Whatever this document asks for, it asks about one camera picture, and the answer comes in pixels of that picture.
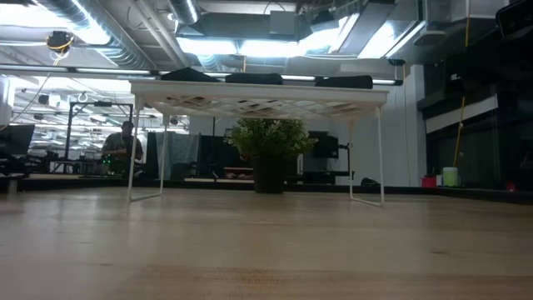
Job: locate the wavy-edged black mini plate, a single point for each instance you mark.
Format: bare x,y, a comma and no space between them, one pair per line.
254,79

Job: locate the black aluminium table frame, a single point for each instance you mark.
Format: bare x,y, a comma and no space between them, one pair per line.
416,191

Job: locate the grey partition panel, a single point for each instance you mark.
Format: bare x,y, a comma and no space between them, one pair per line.
179,154

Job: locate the black computer monitor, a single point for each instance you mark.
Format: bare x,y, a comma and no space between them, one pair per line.
16,139

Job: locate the pale green jar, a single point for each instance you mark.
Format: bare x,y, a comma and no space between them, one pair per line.
450,177

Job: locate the black metal stand frame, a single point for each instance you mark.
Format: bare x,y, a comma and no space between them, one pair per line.
100,104

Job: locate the long ceiling light fixture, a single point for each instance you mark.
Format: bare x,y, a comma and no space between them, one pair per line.
112,71

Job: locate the black monitor on stand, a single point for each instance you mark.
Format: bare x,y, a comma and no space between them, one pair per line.
327,146

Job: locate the small red object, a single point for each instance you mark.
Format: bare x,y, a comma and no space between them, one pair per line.
510,186

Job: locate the green potted plant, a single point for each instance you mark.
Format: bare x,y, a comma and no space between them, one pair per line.
270,137

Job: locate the red container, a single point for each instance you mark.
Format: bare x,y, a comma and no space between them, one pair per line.
429,182

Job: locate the person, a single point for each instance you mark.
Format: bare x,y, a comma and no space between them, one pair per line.
118,146

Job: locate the black frame clamp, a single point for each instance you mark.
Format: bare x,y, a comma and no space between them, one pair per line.
369,182

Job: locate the glossy black mini plate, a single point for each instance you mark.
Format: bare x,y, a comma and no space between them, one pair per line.
345,82
187,76

